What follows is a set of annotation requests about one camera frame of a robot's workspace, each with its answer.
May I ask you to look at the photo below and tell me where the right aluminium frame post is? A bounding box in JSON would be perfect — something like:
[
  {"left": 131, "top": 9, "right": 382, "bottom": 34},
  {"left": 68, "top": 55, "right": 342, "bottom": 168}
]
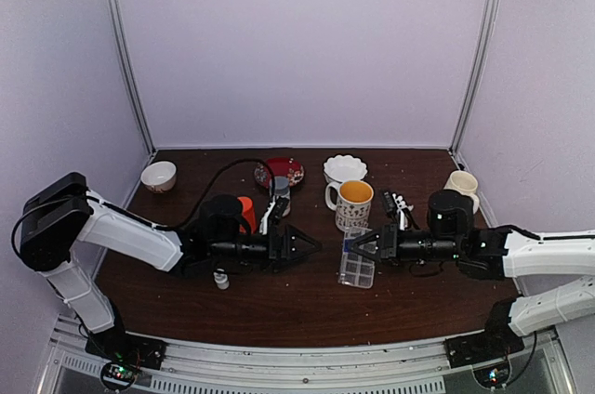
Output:
[{"left": 449, "top": 0, "right": 500, "bottom": 159}]

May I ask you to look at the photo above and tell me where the front aluminium rail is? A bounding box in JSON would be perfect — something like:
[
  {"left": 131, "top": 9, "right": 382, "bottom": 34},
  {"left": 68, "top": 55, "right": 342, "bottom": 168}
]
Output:
[{"left": 36, "top": 314, "right": 577, "bottom": 394}]

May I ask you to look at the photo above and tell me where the cream ribbed mug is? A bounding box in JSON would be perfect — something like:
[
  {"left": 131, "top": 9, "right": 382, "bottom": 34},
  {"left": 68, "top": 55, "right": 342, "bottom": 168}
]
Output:
[{"left": 443, "top": 170, "right": 480, "bottom": 214}]

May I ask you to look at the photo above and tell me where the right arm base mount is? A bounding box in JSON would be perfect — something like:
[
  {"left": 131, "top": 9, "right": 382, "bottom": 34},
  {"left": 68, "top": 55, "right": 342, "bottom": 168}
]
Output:
[{"left": 444, "top": 332, "right": 524, "bottom": 368}]

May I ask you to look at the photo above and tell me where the red patterned plate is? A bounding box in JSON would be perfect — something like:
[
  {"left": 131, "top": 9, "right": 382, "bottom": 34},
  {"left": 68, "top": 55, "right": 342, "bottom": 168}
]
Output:
[{"left": 254, "top": 157, "right": 305, "bottom": 189}]

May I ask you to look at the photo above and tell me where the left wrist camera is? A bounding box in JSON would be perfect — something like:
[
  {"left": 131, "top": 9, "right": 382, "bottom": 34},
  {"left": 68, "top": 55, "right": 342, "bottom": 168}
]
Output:
[{"left": 258, "top": 196, "right": 289, "bottom": 235}]

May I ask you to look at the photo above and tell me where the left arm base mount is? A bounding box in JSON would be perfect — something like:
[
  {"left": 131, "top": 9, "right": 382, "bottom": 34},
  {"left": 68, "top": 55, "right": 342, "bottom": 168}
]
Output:
[{"left": 85, "top": 335, "right": 166, "bottom": 370}]

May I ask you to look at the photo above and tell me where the white scalloped bowl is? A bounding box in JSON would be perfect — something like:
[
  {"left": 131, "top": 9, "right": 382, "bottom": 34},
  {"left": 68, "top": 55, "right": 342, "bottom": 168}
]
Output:
[{"left": 324, "top": 154, "right": 368, "bottom": 183}]

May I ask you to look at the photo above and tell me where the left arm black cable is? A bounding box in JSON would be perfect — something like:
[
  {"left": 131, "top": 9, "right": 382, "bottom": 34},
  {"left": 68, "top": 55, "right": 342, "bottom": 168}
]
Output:
[{"left": 180, "top": 157, "right": 280, "bottom": 228}]

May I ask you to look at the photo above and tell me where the aluminium frame post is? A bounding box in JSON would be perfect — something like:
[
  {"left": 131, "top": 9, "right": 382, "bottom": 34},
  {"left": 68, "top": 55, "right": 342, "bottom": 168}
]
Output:
[
  {"left": 106, "top": 0, "right": 156, "bottom": 157},
  {"left": 449, "top": 0, "right": 500, "bottom": 159}
]

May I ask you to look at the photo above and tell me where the small white bowl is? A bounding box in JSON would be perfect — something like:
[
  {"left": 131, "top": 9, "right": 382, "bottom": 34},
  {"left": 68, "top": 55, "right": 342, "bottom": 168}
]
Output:
[{"left": 140, "top": 161, "right": 177, "bottom": 193}]

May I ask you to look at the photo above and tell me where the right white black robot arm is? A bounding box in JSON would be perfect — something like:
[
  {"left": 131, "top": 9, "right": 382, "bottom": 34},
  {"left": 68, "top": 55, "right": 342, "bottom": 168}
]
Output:
[{"left": 349, "top": 190, "right": 594, "bottom": 359}]

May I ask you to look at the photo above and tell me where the orange pill bottle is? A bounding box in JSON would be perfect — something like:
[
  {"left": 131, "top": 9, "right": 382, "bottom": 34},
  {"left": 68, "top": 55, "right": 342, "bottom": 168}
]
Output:
[{"left": 238, "top": 196, "right": 258, "bottom": 233}]

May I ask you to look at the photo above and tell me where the patterned mug yellow inside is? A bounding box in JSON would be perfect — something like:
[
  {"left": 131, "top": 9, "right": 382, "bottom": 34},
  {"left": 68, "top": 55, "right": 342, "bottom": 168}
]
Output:
[{"left": 324, "top": 180, "right": 375, "bottom": 232}]

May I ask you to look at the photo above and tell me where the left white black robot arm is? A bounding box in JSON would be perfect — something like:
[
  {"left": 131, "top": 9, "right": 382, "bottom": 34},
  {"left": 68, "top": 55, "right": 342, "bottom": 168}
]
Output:
[{"left": 10, "top": 172, "right": 322, "bottom": 361}]

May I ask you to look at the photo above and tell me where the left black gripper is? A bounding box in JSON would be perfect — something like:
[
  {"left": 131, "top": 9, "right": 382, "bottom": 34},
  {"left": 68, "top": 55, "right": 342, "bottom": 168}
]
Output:
[{"left": 210, "top": 224, "right": 323, "bottom": 273}]

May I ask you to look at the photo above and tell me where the grey lid pill bottle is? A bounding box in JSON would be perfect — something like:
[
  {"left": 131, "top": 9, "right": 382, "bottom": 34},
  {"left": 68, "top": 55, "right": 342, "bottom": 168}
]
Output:
[{"left": 270, "top": 176, "right": 291, "bottom": 217}]

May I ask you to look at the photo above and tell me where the small white bottle left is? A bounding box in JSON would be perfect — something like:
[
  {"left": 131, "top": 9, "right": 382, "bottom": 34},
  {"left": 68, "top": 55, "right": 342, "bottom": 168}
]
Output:
[{"left": 213, "top": 271, "right": 230, "bottom": 291}]

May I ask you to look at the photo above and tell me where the left aluminium frame post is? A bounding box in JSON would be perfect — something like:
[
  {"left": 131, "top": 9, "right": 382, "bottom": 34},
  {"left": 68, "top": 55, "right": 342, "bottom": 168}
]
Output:
[{"left": 106, "top": 0, "right": 156, "bottom": 157}]

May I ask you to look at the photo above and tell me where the clear plastic pill organizer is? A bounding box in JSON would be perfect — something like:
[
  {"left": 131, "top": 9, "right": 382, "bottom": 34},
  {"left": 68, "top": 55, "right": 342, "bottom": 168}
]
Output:
[{"left": 337, "top": 227, "right": 376, "bottom": 289}]

